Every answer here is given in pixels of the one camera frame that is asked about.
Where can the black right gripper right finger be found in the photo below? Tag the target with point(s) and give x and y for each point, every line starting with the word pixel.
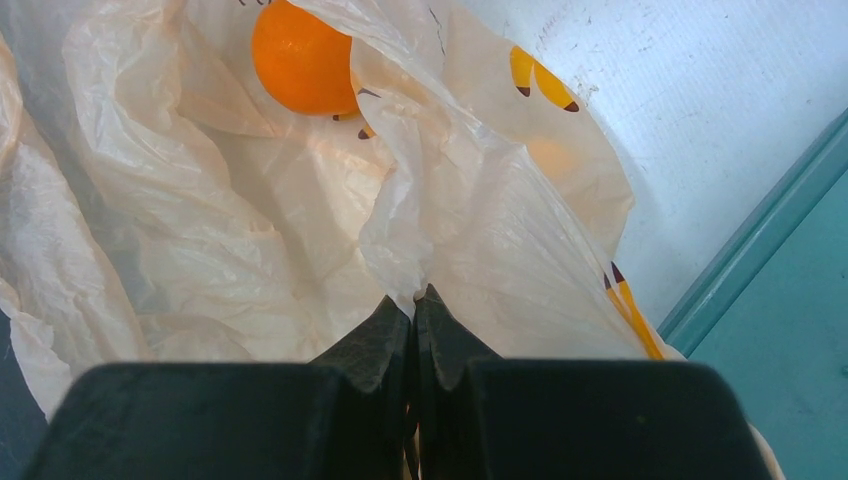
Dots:
pixel 482 416

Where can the teal transparent plastic tub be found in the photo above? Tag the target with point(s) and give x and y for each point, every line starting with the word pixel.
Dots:
pixel 769 314

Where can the orange translucent plastic grocery bag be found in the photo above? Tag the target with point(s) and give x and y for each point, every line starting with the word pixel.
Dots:
pixel 156 204

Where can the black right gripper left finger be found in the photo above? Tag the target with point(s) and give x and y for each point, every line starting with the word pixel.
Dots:
pixel 339 416

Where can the orange fruit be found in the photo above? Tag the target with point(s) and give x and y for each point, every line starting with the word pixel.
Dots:
pixel 302 62

